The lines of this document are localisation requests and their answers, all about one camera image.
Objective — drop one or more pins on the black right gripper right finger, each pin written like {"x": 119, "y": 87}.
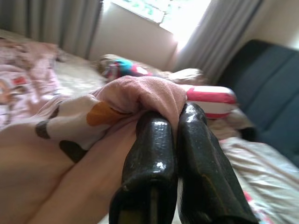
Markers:
{"x": 203, "y": 163}

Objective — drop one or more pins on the red white blue bolster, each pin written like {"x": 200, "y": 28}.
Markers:
{"x": 210, "y": 98}

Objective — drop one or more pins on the bright window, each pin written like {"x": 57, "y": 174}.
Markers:
{"x": 182, "y": 18}

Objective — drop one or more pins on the bunched beige floral pillow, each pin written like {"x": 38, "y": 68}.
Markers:
{"x": 191, "y": 74}

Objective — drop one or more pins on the pink cartoon blanket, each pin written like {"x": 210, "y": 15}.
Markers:
{"x": 70, "y": 175}

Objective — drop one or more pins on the grey curtain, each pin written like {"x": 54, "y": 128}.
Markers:
{"x": 58, "y": 23}
{"x": 215, "y": 42}

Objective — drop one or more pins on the beige floral bed sheet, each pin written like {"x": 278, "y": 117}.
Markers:
{"x": 257, "y": 175}

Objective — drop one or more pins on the dark grey padded headboard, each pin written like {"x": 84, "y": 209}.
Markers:
{"x": 268, "y": 81}

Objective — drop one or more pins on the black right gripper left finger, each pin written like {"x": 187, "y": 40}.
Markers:
{"x": 149, "y": 151}

